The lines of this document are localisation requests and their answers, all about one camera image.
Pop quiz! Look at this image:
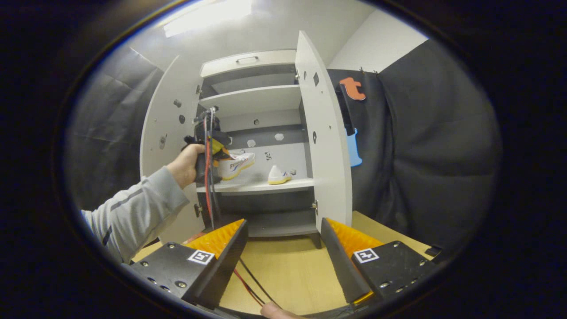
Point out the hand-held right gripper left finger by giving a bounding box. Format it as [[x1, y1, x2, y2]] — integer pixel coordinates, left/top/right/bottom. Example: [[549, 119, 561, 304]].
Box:
[[122, 218, 249, 310]]

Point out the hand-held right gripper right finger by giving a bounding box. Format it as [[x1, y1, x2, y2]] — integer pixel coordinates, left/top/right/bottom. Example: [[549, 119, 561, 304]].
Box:
[[320, 217, 437, 306]]

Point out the white canvas shoe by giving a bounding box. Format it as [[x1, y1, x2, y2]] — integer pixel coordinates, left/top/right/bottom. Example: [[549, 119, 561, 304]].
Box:
[[268, 165, 293, 185], [217, 151, 256, 181]]

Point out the white cabinet door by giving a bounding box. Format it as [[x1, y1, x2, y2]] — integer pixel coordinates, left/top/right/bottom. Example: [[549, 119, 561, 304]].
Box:
[[140, 55, 206, 244], [295, 30, 353, 233]]

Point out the white shoe cabinet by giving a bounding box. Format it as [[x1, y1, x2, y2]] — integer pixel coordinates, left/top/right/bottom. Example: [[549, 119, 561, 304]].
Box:
[[140, 30, 353, 249]]

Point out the black backdrop cloth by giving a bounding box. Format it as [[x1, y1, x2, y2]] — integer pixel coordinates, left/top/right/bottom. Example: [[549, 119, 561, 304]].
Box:
[[66, 40, 501, 262]]

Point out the red gripper cable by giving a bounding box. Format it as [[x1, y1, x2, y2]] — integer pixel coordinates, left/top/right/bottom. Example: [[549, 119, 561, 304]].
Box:
[[203, 117, 266, 307]]

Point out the black door handle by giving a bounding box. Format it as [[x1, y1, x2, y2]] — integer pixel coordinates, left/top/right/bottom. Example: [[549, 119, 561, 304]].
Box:
[[335, 84, 357, 136]]

